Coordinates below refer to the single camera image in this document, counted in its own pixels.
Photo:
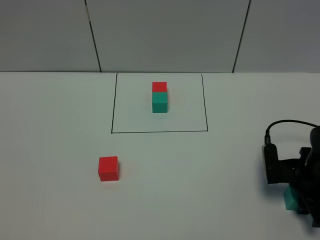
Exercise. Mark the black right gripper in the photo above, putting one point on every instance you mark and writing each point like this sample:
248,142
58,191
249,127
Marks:
302,209

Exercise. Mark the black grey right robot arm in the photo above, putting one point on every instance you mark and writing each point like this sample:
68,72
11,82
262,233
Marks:
315,137

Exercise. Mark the green template block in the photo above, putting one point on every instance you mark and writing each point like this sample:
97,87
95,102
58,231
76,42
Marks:
159,102

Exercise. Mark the red template block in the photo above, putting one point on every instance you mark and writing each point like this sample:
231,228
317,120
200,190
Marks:
159,87

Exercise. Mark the black outlined template sheet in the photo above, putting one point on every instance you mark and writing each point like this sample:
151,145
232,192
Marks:
133,103

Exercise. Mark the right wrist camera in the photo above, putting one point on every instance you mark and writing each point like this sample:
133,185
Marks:
277,171

